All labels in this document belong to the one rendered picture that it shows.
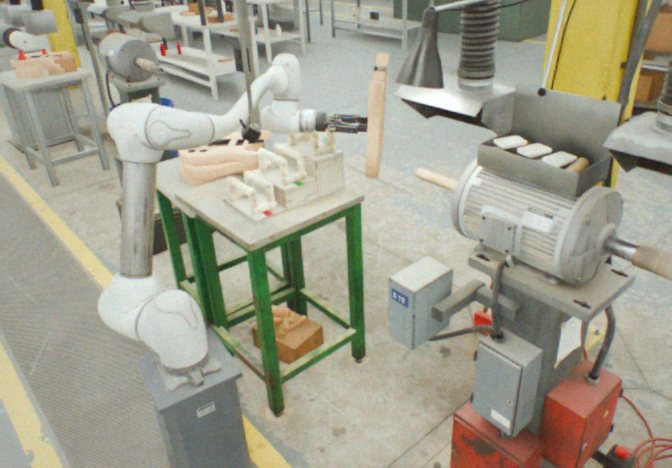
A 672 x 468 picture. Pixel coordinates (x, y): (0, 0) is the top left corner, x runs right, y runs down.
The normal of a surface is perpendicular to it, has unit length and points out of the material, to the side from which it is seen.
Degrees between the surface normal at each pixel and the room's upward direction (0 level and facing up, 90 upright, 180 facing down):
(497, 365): 90
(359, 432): 0
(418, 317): 90
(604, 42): 90
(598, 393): 0
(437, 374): 0
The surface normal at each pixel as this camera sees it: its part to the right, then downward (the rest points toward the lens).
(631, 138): -0.50, -0.48
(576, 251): 0.21, 0.39
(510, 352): -0.05, -0.88
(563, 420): -0.76, 0.34
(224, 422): 0.55, 0.37
